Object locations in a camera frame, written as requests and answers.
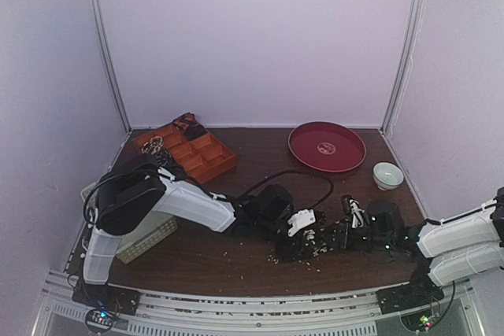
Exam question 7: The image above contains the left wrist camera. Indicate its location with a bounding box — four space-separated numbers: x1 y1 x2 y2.
287 209 327 238

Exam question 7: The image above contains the small celadon bowl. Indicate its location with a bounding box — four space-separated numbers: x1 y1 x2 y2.
372 162 404 190

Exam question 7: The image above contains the front aluminium rail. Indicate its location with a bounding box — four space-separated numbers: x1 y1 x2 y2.
39 286 473 336

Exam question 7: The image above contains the orange compartment tray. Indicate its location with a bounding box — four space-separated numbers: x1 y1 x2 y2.
133 124 237 184

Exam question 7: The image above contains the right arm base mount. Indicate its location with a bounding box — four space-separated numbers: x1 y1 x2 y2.
376 258 444 315

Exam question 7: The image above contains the black white floral tie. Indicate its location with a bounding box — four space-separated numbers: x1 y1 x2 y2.
297 227 335 260

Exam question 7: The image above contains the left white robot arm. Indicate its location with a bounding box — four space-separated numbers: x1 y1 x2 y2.
81 155 316 308

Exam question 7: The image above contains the beige patterned rolled tie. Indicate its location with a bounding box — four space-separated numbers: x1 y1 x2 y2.
141 135 165 156

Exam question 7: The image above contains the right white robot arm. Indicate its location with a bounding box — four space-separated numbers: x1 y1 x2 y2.
330 188 503 306

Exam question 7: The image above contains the pale green perforated basket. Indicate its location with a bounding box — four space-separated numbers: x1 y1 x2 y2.
80 177 177 264

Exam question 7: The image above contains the right aluminium frame post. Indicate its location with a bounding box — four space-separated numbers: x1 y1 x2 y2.
381 0 425 138

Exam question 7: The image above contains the black white rolled tie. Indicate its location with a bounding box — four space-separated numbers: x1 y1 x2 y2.
154 150 173 167

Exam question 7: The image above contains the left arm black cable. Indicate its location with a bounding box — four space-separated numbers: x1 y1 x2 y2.
80 161 335 231

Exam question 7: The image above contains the aluminium frame post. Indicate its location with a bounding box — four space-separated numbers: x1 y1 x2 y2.
381 0 425 138
90 0 132 133

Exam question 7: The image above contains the red round plate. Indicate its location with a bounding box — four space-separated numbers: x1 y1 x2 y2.
287 121 366 173

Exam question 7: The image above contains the left aluminium frame post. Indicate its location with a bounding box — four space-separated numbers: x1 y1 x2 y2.
90 0 132 133

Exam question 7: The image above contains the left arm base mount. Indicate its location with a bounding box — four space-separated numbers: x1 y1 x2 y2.
72 276 140 335

